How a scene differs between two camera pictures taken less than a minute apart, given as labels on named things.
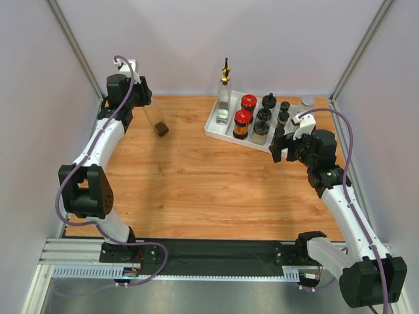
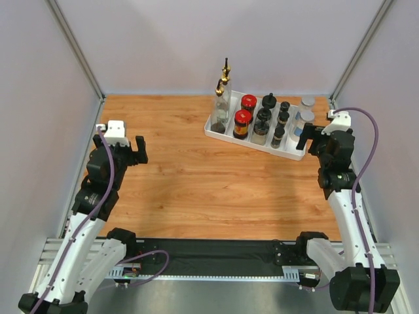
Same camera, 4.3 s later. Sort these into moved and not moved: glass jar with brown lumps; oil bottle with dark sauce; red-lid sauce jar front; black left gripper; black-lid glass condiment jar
Moved: oil bottle with dark sauce; black left gripper
Not moved: glass jar with brown lumps; black-lid glass condiment jar; red-lid sauce jar front
